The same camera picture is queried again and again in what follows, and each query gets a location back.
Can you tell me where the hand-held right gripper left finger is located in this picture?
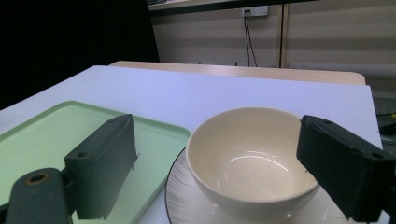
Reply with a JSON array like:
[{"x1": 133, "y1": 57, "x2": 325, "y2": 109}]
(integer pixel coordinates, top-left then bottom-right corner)
[{"x1": 64, "y1": 113, "x2": 139, "y2": 220}]

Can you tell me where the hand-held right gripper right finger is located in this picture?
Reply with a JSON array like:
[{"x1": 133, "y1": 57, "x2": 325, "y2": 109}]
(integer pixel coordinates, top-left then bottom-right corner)
[{"x1": 296, "y1": 115, "x2": 396, "y2": 223}]

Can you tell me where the white plate with dark rim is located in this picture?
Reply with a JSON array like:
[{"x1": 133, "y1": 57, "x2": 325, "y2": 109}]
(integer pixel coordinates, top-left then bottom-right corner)
[{"x1": 163, "y1": 147, "x2": 391, "y2": 224}]

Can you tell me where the cream ceramic bowl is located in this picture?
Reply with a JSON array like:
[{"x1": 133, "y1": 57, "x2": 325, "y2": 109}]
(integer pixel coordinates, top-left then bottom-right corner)
[{"x1": 185, "y1": 106, "x2": 320, "y2": 224}]

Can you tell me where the light green plastic tray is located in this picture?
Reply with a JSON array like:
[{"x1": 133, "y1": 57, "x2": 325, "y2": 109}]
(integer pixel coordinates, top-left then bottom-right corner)
[{"x1": 0, "y1": 100, "x2": 191, "y2": 224}]

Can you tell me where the black curtain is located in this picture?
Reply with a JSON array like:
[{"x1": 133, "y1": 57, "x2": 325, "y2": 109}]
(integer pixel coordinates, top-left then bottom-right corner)
[{"x1": 0, "y1": 0, "x2": 161, "y2": 111}]

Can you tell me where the black cable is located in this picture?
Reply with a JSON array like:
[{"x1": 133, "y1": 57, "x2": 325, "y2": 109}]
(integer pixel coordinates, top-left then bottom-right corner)
[
  {"x1": 247, "y1": 10, "x2": 259, "y2": 68},
  {"x1": 244, "y1": 10, "x2": 251, "y2": 67}
]

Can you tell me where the white wall socket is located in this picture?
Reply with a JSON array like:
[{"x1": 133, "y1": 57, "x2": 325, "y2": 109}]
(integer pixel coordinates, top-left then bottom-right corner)
[{"x1": 241, "y1": 5, "x2": 269, "y2": 18}]

